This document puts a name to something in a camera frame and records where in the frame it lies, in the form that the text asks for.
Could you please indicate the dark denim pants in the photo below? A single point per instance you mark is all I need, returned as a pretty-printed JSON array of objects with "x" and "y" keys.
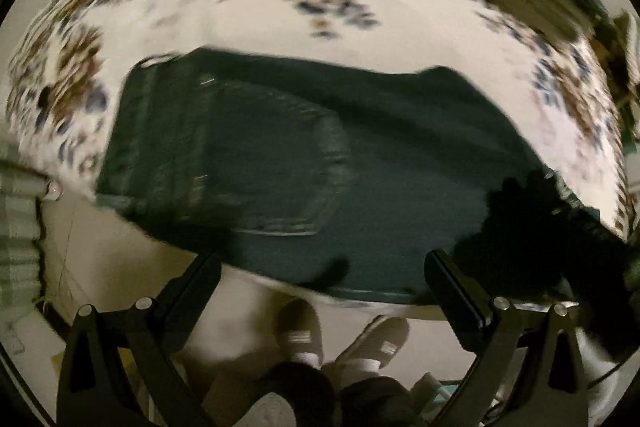
[{"x": 310, "y": 147}]

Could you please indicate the green striped cloth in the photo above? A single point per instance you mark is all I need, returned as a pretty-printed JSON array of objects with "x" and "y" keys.
[{"x": 17, "y": 227}]

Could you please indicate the person's white shoe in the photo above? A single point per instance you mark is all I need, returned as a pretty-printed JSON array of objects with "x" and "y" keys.
[
  {"x": 299, "y": 332},
  {"x": 372, "y": 344}
]

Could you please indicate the floral printed bed sheet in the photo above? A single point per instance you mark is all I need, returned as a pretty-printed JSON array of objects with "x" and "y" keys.
[{"x": 280, "y": 7}]

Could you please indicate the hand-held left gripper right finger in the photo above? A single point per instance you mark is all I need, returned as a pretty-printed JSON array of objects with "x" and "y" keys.
[{"x": 449, "y": 291}]

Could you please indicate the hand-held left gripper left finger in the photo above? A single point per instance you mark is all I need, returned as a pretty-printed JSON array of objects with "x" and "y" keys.
[{"x": 199, "y": 278}]

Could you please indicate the person's dark trouser legs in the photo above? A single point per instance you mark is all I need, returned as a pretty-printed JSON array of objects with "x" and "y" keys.
[{"x": 350, "y": 399}]

